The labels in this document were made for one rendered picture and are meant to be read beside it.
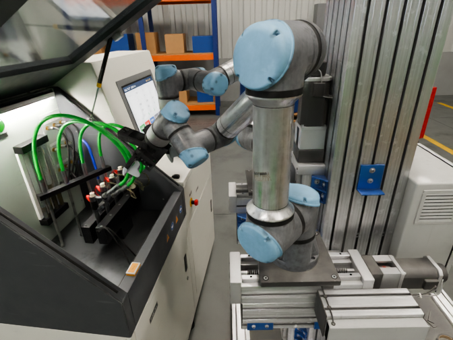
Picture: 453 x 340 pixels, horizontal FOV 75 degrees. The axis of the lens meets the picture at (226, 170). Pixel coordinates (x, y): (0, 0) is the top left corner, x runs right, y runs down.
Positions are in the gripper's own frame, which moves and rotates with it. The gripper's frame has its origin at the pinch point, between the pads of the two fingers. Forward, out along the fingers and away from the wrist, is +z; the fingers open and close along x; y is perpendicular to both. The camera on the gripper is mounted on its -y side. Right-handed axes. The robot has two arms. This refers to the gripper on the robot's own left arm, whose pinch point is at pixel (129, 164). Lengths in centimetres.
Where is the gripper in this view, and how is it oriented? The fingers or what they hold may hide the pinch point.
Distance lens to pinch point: 112.9
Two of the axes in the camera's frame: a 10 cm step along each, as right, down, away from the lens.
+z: -5.7, 4.8, 6.6
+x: 3.2, -6.1, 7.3
